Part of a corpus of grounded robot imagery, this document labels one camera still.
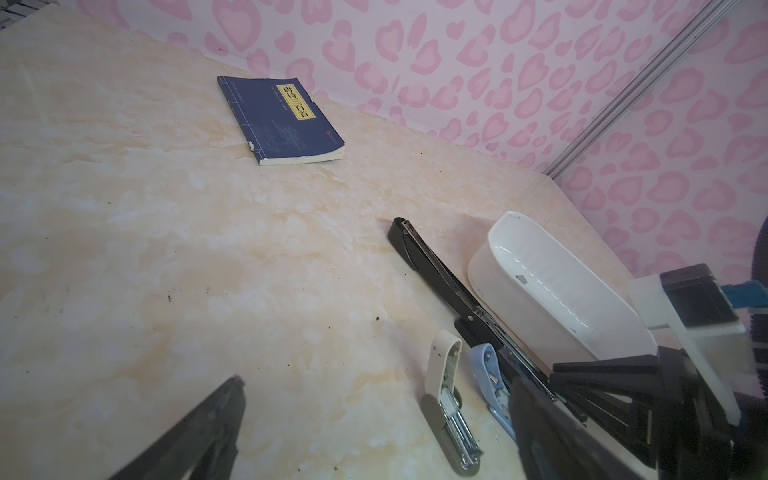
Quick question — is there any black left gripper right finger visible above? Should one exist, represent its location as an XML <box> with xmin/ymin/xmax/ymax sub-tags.
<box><xmin>509</xmin><ymin>377</ymin><xmax>640</xmax><ymax>480</ymax></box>

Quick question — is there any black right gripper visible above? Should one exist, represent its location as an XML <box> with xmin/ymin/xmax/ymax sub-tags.
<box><xmin>549</xmin><ymin>347</ymin><xmax>767</xmax><ymax>479</ymax></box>

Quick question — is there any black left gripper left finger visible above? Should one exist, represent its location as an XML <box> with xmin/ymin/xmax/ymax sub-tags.
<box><xmin>112</xmin><ymin>375</ymin><xmax>246</xmax><ymax>479</ymax></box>

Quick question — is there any white plastic tray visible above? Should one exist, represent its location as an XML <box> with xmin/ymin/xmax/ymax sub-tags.
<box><xmin>467</xmin><ymin>212</ymin><xmax>658</xmax><ymax>368</ymax></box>

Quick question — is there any blue book yellow label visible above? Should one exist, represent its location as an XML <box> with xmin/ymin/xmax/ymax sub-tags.
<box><xmin>217</xmin><ymin>76</ymin><xmax>345</xmax><ymax>166</ymax></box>

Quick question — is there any aluminium frame corner post right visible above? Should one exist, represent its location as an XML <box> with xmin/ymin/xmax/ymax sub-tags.
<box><xmin>543</xmin><ymin>0</ymin><xmax>740</xmax><ymax>179</ymax></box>

